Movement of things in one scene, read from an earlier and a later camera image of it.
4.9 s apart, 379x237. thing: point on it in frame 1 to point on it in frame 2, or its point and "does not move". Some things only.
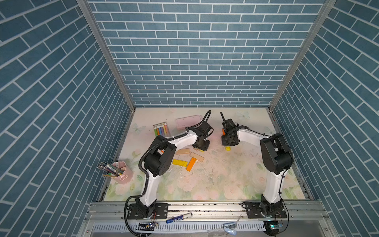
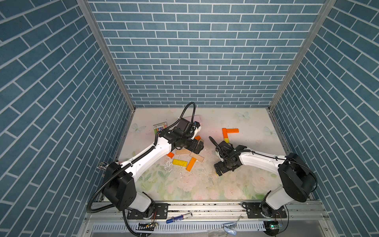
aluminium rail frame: [211, 219] does not move
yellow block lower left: [180, 163] does not move
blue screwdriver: [177, 218] does not move
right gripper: [223, 142] to [221, 169]
